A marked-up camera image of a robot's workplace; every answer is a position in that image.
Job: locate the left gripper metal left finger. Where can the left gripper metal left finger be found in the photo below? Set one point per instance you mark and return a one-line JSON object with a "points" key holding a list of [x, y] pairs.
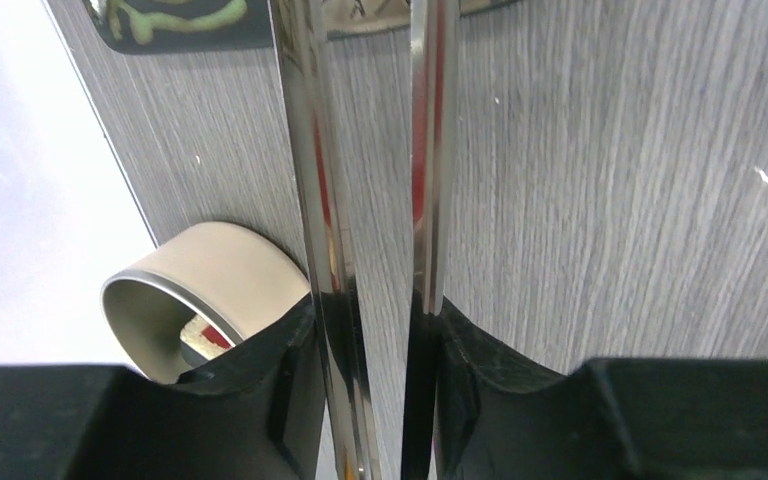
{"points": [[300, 43]]}

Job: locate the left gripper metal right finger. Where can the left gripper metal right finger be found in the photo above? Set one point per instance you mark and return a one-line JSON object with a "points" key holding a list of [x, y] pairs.
{"points": [[433, 81]]}

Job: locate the white black sushi piece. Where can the white black sushi piece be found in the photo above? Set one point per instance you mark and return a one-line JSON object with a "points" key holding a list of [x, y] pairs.
{"points": [[201, 342]]}

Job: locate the black floral square plate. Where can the black floral square plate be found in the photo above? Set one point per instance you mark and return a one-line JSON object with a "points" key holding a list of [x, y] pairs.
{"points": [[172, 27]]}

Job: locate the beige round metal bowl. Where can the beige round metal bowl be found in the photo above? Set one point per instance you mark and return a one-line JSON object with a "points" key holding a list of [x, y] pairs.
{"points": [[236, 279]]}

